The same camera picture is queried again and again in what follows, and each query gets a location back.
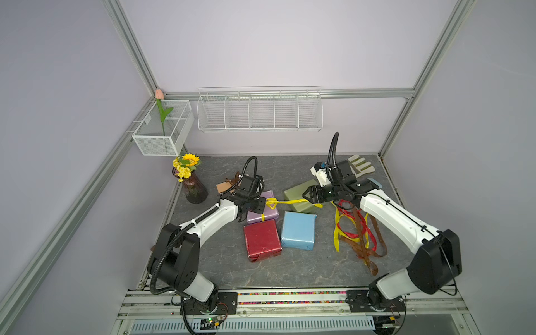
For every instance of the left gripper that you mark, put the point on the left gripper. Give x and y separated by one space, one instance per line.
260 206

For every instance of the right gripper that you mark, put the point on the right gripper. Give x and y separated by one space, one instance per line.
315 195

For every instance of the green gift box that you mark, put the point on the green gift box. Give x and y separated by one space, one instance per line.
295 193

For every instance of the brown ribbon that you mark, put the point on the brown ribbon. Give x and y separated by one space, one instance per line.
368 254
235 180

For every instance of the orange gift box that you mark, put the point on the orange gift box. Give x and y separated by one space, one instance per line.
224 186

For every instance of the purple gift box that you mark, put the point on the purple gift box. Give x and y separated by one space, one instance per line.
267 214

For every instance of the blue gift box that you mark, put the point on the blue gift box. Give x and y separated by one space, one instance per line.
298 231

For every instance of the red gift box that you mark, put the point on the red gift box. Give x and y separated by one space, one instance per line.
262 241

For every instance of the yellow ribbon of red box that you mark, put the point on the yellow ribbon of red box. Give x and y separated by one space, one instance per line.
347 230

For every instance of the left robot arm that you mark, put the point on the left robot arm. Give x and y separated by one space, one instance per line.
175 260

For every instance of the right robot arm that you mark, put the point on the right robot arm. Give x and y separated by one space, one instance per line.
437 253

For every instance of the white gardening glove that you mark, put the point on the white gardening glove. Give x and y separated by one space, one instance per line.
360 166

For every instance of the dark glass vase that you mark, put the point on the dark glass vase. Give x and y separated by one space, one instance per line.
196 192

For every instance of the light blue garden trowel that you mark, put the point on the light blue garden trowel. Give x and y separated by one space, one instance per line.
375 183

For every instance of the yellow sunflower bouquet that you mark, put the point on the yellow sunflower bouquet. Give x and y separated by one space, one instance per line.
184 166

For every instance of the small white mesh basket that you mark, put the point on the small white mesh basket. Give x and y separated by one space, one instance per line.
148 135

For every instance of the artificial pink tulip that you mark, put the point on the artificial pink tulip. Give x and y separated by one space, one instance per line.
163 112

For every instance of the long white wire basket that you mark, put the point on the long white wire basket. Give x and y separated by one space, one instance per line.
272 108

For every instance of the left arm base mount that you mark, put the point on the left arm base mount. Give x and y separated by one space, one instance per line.
220 302

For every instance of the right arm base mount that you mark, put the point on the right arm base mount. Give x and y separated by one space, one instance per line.
370 300

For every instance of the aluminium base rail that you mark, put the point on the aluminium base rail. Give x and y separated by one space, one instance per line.
297 311

